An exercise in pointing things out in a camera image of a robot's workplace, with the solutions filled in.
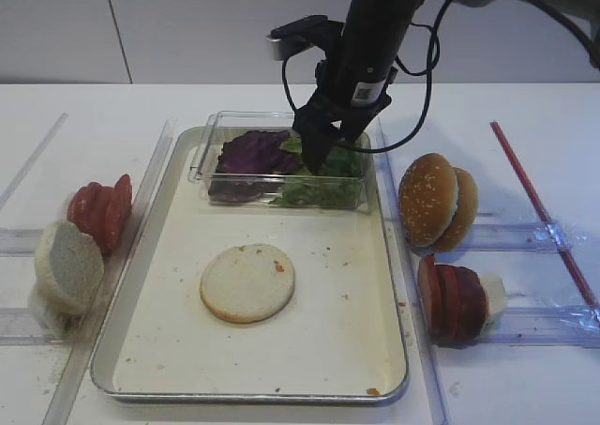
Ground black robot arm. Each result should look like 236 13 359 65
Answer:
292 0 599 174

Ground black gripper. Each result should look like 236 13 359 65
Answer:
292 87 392 175

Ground clear holder lower right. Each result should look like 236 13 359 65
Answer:
476 306 599 348

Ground clear plastic container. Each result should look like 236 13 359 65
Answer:
188 112 371 210

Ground purple cabbage leaf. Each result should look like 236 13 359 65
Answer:
208 130 302 204

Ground metal baking tray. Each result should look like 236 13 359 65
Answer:
90 128 409 404

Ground white cheese slice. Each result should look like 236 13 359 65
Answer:
479 271 508 326

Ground bottom bun on tray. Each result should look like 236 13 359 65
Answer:
199 243 295 325

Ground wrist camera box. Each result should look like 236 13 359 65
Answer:
266 14 344 61

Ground meat patty slices stack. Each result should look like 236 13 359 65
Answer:
417 255 489 342

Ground clear rail left of tray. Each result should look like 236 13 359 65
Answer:
41 119 174 425

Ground front sesame bun top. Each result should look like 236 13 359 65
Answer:
398 153 458 247

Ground clear holder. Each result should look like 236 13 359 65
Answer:
476 306 599 348
1 307 80 346
458 212 592 253

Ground clear rail far left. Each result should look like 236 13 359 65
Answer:
0 113 68 209

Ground clear rail of tray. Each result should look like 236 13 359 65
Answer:
41 119 174 425
374 116 449 425

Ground clear rail right of tray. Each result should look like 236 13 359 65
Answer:
374 116 449 425

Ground clear holder lower left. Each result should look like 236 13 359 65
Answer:
1 307 80 346

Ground red plastic strip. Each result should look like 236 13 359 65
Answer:
489 120 599 309

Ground rear bun top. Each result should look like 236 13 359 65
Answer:
432 167 479 252

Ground white bun slice left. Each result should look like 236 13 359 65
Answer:
34 220 104 315

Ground tomato slices left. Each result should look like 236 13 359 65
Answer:
67 174 132 255

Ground black camera cable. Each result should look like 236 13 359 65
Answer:
280 0 600 155

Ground clear holder upper right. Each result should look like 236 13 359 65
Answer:
458 212 592 253

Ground green lettuce in container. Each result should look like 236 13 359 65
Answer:
269 132 362 209

